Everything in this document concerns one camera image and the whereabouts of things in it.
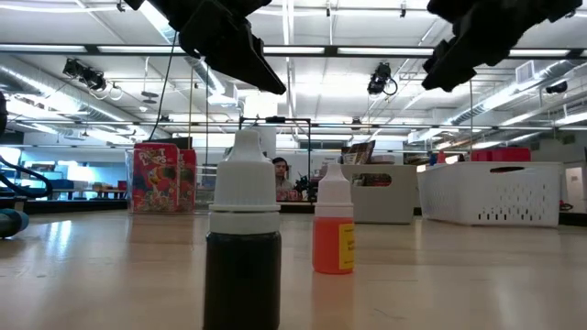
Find amber brown bottle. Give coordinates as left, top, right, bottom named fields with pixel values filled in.
left=339, top=139, right=377, bottom=166

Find black curved cable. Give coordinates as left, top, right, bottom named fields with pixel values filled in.
left=0, top=155, right=54, bottom=201

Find grey plastic bin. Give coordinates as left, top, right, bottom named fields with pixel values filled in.
left=338, top=163, right=418, bottom=226

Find white perforated basket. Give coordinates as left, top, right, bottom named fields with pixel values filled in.
left=415, top=160, right=564, bottom=228

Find small black dropper bottle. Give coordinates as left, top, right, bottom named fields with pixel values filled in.
left=203, top=128, right=282, bottom=330

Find red storage crate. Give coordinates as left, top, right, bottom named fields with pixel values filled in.
left=471, top=146, right=532, bottom=162

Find black ceiling camera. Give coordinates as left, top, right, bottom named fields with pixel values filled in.
left=366, top=61, right=398, bottom=97
left=62, top=58, right=107, bottom=92

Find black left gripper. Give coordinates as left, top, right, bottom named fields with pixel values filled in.
left=123, top=0, right=288, bottom=95

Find red Froot Loops cereal box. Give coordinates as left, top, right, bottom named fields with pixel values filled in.
left=177, top=148, right=198, bottom=214
left=131, top=142, right=181, bottom=214

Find small orange dropper bottle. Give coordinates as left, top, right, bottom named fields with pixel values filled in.
left=312, top=162, right=356, bottom=275

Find black background machine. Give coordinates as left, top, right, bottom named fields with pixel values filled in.
left=293, top=172, right=318, bottom=203

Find person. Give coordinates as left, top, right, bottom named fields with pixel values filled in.
left=271, top=156, right=295, bottom=203

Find dark tube with blue cap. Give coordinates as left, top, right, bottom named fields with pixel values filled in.
left=0, top=208, right=29, bottom=239

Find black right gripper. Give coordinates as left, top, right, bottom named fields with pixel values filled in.
left=421, top=0, right=583, bottom=93

